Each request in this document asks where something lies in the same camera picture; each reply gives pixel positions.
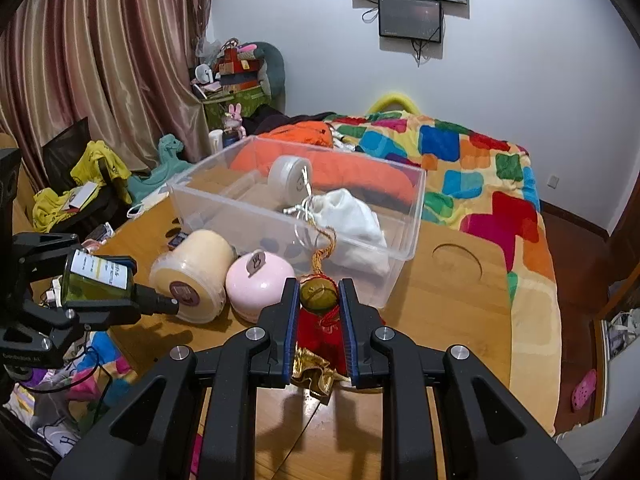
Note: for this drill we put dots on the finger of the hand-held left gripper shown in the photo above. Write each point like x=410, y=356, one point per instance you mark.
x=75, y=319
x=45, y=252

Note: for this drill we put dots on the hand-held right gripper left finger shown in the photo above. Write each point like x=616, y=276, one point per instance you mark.
x=287, y=340

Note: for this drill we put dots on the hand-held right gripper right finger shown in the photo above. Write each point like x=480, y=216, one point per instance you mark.
x=350, y=340

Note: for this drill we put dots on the red pouch with gold trim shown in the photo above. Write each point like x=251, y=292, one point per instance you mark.
x=320, y=335

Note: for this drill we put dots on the dark green glass bottle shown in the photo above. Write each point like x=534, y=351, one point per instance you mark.
x=95, y=292

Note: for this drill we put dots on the pink round case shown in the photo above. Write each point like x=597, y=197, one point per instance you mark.
x=255, y=290

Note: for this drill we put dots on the cream cylindrical jar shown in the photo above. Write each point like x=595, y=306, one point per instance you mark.
x=200, y=265

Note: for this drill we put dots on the clear plastic storage box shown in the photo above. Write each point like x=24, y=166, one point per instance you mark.
x=210, y=200

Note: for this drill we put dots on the wooden desktop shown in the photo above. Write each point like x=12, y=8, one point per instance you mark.
x=450, y=320

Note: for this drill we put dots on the black bag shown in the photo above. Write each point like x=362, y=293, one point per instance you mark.
x=65, y=145

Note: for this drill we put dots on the yellow cloth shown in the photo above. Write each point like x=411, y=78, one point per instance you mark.
x=100, y=165

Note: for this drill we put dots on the white face mask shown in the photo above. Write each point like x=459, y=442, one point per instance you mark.
x=145, y=205

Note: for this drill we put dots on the green dinosaur plush toy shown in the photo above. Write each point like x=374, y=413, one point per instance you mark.
x=165, y=160

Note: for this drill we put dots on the white round jar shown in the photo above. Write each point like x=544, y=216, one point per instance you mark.
x=287, y=177

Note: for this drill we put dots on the brown satin curtain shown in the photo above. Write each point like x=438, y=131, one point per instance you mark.
x=100, y=60

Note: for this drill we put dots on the colourful patchwork blanket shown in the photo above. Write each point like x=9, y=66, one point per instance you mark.
x=475, y=200

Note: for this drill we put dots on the white plastic bottle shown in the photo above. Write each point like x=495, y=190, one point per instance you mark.
x=215, y=141

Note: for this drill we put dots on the orange padded jacket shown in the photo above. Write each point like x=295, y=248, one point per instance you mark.
x=300, y=135

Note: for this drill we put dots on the blue bottle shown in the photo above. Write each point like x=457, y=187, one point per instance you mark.
x=230, y=138

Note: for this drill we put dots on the dark cloth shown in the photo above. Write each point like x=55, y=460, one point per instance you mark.
x=270, y=120

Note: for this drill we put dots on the pink rabbit toy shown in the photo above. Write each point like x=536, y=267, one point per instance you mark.
x=234, y=120

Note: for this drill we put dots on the pink slipper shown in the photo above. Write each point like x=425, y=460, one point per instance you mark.
x=584, y=390

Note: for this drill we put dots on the yellow foam pillow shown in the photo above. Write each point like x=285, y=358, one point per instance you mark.
x=390, y=97

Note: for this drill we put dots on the red patchwork box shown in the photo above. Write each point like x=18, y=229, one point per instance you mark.
x=235, y=62

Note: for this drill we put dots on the grey plush cushion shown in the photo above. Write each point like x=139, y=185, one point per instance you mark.
x=274, y=70

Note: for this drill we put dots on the white wall socket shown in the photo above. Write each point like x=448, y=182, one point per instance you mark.
x=553, y=182

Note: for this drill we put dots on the small black wall screen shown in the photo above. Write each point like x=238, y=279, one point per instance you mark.
x=410, y=19

